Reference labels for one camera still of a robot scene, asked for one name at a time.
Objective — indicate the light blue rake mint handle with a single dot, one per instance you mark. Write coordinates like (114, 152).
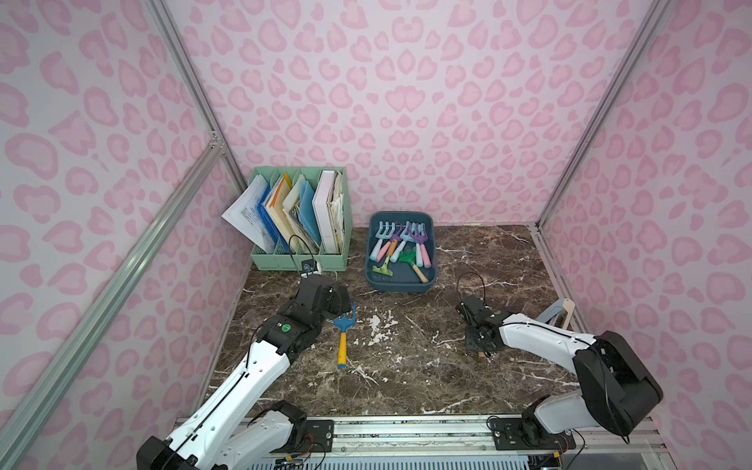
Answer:
(416, 237)

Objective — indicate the lime rake orange handle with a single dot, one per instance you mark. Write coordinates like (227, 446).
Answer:
(384, 268)

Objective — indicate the teal book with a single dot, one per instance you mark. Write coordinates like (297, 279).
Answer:
(298, 208)

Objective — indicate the blue folder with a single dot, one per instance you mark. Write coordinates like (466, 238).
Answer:
(269, 224)

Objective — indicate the aluminium front rail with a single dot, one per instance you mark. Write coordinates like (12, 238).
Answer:
(464, 441)

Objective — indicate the orange book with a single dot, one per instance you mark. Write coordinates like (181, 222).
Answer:
(274, 206)

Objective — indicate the grey blue stapler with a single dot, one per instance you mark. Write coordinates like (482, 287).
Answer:
(559, 314)

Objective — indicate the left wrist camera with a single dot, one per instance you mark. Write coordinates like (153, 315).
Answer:
(309, 267)

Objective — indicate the white thick book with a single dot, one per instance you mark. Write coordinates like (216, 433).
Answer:
(322, 201)

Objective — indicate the green file organizer crate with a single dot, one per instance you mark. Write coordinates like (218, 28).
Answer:
(279, 259)

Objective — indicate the teal rake mint handle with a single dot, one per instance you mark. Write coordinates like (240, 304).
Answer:
(384, 233)

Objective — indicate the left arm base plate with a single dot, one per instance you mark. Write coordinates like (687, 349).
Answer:
(316, 433)

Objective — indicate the blue rake yellow handle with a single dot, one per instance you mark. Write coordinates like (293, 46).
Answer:
(344, 323)

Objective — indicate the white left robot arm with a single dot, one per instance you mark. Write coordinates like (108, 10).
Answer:
(210, 438)

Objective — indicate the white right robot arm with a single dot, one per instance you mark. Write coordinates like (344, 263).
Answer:
(616, 390)

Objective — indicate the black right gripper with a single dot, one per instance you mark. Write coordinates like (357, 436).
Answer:
(470, 311)

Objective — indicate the white paper sheets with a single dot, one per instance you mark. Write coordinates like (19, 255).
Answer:
(245, 217)

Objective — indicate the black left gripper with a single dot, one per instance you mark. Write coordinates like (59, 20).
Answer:
(336, 300)

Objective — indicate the purple rake pink handle small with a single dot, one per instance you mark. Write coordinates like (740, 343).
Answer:
(391, 245)

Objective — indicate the light blue rake white handle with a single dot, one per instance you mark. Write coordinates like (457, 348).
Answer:
(405, 236)

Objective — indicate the dark green rake wooden handle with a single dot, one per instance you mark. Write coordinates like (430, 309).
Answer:
(409, 256)

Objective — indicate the dark teal storage box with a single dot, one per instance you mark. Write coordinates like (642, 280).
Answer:
(404, 279)

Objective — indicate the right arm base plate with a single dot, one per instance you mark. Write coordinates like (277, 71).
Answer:
(520, 433)

